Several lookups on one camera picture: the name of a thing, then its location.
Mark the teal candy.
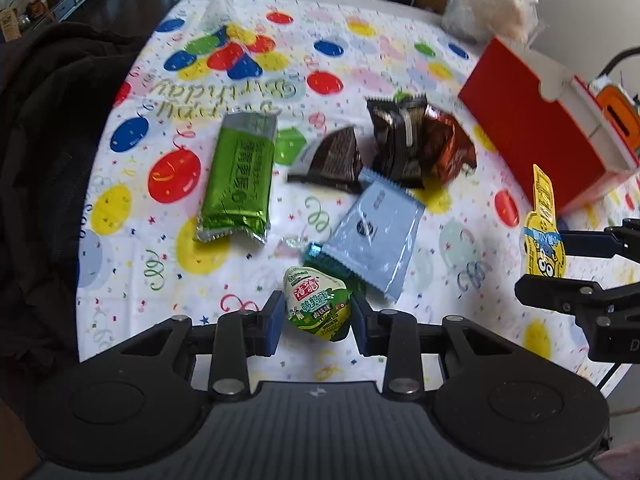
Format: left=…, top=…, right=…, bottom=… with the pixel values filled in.
left=280, top=235, right=327, bottom=270

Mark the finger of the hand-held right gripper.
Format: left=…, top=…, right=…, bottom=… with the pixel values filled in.
left=555, top=225, right=640, bottom=262
left=514, top=274, right=623, bottom=318

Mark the green foil snack packet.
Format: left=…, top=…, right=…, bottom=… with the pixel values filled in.
left=195, top=111, right=279, bottom=246

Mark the clear plastic bag of bread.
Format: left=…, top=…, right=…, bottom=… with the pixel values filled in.
left=441, top=0, right=541, bottom=46

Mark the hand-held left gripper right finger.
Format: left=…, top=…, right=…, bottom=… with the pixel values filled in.
left=350, top=291, right=507, bottom=400

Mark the copper brown foil packet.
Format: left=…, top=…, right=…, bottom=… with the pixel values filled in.
left=417, top=105, right=478, bottom=187

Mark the green white snack packet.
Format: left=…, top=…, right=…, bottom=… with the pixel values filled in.
left=283, top=265, right=355, bottom=342

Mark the black snack packet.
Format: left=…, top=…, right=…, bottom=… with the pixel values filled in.
left=366, top=95, right=430, bottom=190

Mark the balloon print tablecloth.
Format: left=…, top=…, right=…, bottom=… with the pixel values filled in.
left=75, top=0, right=640, bottom=396

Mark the light blue snack packet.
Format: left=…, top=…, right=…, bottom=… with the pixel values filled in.
left=320, top=169, right=427, bottom=303

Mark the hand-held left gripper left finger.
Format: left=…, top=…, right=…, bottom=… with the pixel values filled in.
left=117, top=290, right=287, bottom=401

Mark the red cardboard box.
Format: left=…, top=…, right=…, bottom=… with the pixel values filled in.
left=457, top=36, right=640, bottom=217

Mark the yellow cartoon snack packet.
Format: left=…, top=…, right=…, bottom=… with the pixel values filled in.
left=521, top=162, right=571, bottom=281

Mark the dark jacket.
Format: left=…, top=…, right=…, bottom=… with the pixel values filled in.
left=0, top=22, right=151, bottom=371

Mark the dark brown snack packet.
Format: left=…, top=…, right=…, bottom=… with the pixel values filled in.
left=286, top=126, right=365, bottom=196

